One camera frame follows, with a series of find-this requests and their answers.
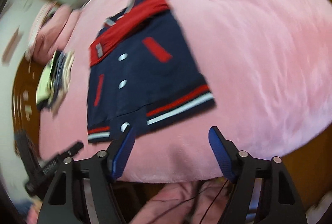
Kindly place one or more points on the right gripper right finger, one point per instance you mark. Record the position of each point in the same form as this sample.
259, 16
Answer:
279, 201

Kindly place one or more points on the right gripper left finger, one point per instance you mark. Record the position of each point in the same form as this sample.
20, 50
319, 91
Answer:
65, 200

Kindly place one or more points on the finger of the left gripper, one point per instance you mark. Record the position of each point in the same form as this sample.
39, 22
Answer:
71, 151

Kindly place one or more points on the navy red varsity jacket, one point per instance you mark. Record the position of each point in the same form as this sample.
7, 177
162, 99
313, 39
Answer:
142, 74

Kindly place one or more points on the stack of folded clothes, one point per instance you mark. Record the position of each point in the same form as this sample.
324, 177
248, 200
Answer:
54, 82

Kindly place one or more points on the wooden headboard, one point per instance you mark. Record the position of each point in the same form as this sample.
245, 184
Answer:
25, 115

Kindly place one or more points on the pink trousers of operator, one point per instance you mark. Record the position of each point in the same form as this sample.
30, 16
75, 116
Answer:
187, 202

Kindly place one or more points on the folded pink quilt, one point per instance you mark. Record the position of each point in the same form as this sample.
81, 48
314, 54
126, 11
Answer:
51, 31

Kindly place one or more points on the pink fleece bed blanket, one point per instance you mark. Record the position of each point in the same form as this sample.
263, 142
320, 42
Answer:
267, 62

